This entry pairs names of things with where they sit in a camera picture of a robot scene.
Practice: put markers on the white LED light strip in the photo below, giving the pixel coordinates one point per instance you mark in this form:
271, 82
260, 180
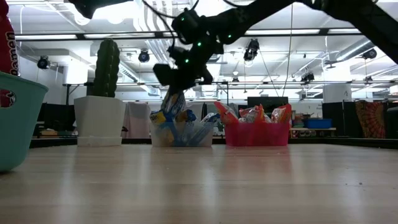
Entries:
280, 31
40, 37
342, 31
118, 35

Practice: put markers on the teal plastic bin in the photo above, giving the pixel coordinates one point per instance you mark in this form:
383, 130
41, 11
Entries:
21, 130

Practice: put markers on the blue storage bin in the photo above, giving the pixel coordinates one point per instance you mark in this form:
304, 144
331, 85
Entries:
317, 123

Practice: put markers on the white column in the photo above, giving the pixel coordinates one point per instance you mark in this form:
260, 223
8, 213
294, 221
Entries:
337, 93

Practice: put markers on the white draped cloth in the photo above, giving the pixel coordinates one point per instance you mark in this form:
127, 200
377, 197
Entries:
138, 118

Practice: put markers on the black ceiling spotlight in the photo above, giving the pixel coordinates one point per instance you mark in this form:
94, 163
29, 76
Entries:
308, 76
43, 62
370, 53
143, 56
252, 48

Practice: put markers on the clear plastic bin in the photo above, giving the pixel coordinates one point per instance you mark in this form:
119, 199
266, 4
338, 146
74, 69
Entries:
202, 141

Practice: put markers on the white hexagonal plant pot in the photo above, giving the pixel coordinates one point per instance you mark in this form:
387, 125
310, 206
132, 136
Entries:
99, 118

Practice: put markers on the red Maruchan ramen pack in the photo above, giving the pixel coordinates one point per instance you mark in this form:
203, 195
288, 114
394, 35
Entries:
7, 46

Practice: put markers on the orange patterned cloth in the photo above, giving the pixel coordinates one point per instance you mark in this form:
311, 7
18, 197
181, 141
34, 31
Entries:
371, 119

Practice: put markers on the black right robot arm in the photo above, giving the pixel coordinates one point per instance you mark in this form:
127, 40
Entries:
242, 18

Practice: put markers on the black cabinet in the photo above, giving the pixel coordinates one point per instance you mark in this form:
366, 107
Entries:
342, 119

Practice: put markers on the dark low cabinet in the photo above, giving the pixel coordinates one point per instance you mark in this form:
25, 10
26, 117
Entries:
56, 116

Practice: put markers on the wooden shelf board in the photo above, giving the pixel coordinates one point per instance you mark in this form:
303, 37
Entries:
320, 128

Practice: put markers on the red plastic bin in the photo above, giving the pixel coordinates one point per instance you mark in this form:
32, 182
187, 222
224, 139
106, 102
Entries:
258, 135

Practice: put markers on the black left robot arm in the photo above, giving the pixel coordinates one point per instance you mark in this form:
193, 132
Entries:
90, 7

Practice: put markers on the black overhead beam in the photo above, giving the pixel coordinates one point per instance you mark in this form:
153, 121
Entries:
80, 36

